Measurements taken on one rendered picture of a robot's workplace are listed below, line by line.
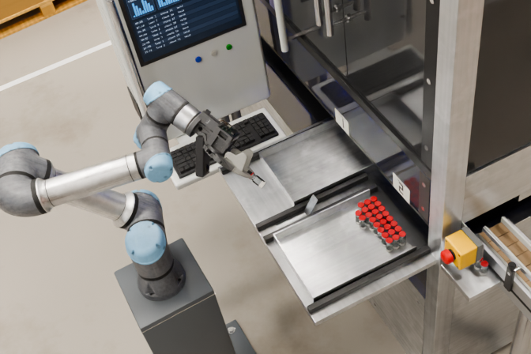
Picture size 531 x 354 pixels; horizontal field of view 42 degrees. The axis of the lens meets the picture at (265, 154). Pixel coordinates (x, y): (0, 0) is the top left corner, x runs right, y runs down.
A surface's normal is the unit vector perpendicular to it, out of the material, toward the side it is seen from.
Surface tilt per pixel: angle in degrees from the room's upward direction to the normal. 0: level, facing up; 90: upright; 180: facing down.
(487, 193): 90
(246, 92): 90
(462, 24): 90
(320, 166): 0
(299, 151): 0
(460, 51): 90
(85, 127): 0
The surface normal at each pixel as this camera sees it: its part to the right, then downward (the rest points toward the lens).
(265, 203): -0.14, -0.69
